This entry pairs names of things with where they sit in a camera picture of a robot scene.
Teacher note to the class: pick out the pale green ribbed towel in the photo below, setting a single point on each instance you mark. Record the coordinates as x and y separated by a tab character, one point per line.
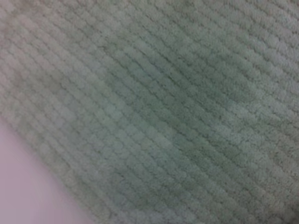
163	93

